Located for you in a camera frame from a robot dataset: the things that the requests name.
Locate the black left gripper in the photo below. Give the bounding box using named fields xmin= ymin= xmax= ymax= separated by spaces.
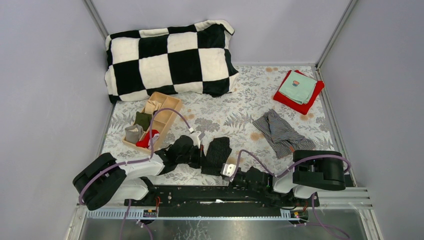
xmin=176 ymin=144 xmax=211 ymax=170

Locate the grey striped underwear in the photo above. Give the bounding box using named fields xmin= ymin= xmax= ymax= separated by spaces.
xmin=252 ymin=109 xmax=316 ymax=159

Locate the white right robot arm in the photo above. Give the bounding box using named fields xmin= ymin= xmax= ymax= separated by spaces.
xmin=222 ymin=150 xmax=350 ymax=206

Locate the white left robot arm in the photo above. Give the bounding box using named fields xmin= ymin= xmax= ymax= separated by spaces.
xmin=72 ymin=135 xmax=206 ymax=211

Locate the red rolled sock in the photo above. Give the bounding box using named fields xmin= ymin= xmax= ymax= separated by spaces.
xmin=135 ymin=129 xmax=160 ymax=150

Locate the wooden divided organizer box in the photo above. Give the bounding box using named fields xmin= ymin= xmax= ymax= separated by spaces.
xmin=122 ymin=92 xmax=183 ymax=154

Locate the dark green rolled sock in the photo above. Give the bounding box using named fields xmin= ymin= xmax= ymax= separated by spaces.
xmin=134 ymin=111 xmax=153 ymax=131

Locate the grey rolled sock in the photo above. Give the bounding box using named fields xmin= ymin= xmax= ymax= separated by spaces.
xmin=124 ymin=124 xmax=144 ymax=144

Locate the floral patterned bed sheet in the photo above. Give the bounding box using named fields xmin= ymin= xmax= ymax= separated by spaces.
xmin=101 ymin=65 xmax=345 ymax=186

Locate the beige rolled sock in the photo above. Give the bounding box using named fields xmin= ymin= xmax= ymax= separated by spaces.
xmin=144 ymin=100 xmax=162 ymax=115

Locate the red folded garment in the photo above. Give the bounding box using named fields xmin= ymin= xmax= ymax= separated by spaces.
xmin=273 ymin=70 xmax=325 ymax=115

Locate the black white checkered pillow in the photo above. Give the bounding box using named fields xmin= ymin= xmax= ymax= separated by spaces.
xmin=104 ymin=20 xmax=239 ymax=103

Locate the mint green folded cloth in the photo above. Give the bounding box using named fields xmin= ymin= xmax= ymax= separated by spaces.
xmin=278 ymin=71 xmax=318 ymax=105

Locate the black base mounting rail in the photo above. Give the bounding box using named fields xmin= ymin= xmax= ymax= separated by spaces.
xmin=123 ymin=185 xmax=320 ymax=218

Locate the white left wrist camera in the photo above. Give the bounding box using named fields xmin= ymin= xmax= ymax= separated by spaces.
xmin=189 ymin=131 xmax=205 ymax=148

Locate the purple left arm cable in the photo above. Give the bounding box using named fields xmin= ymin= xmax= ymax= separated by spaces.
xmin=78 ymin=107 xmax=195 ymax=240

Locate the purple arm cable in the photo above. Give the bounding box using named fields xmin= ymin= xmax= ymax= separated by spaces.
xmin=78 ymin=107 xmax=195 ymax=240
xmin=228 ymin=149 xmax=352 ymax=240

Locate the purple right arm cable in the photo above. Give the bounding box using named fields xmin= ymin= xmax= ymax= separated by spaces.
xmin=228 ymin=149 xmax=352 ymax=240

